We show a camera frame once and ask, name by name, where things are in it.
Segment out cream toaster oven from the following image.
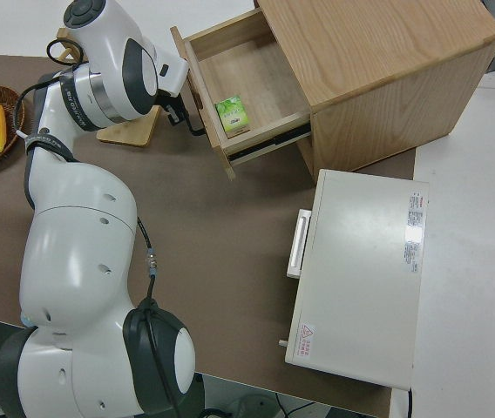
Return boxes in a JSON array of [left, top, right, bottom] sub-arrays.
[[278, 168, 431, 390]]

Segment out green packet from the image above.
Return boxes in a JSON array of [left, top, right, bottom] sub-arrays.
[[214, 94, 251, 139]]

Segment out black drawer handle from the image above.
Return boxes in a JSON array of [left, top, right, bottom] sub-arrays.
[[180, 98, 206, 137]]

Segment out light wooden drawer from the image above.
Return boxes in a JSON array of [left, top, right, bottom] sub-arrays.
[[170, 9, 314, 180]]

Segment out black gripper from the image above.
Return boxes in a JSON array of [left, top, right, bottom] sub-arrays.
[[156, 91, 188, 127]]

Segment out wooden mug tree stand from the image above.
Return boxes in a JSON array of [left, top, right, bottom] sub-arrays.
[[57, 26, 165, 148]]

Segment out light wooden cabinet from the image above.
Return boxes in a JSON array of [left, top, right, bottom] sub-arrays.
[[254, 0, 495, 175]]

